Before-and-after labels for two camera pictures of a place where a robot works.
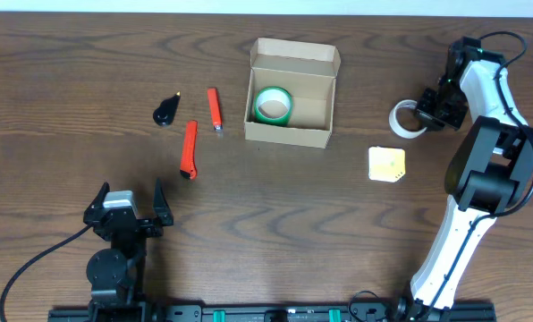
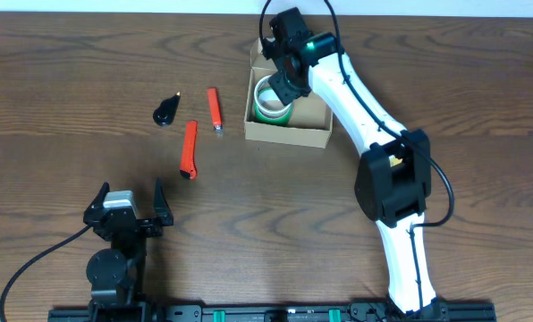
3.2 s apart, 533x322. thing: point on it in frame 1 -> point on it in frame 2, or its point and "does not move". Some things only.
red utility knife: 188,166 does not move
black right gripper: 427,104 -> 284,89
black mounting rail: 383,312 does not move
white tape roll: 400,131 -> 267,100
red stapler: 215,111 does not move
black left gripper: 148,224 does not move
